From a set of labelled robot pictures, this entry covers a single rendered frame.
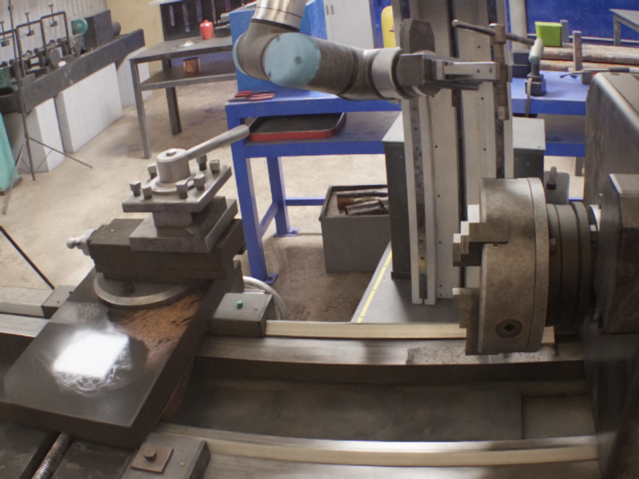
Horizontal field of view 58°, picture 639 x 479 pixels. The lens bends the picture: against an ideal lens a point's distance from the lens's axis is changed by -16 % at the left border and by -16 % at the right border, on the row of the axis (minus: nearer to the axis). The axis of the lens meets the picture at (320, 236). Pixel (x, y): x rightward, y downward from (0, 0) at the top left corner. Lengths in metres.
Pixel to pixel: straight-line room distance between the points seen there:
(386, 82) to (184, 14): 4.41
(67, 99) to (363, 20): 3.55
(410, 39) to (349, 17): 6.59
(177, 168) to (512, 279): 0.64
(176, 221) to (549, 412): 0.79
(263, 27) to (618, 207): 0.70
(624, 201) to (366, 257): 2.47
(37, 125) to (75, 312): 4.22
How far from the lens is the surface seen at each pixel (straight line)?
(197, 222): 1.17
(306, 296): 2.98
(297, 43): 1.02
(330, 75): 1.05
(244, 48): 1.17
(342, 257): 3.10
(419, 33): 1.05
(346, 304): 2.90
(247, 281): 1.58
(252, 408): 1.30
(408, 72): 0.98
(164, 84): 4.90
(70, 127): 5.87
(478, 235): 0.83
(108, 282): 1.35
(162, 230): 1.24
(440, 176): 2.10
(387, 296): 2.33
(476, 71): 0.94
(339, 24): 7.65
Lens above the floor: 1.57
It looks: 27 degrees down
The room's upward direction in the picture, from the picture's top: 7 degrees counter-clockwise
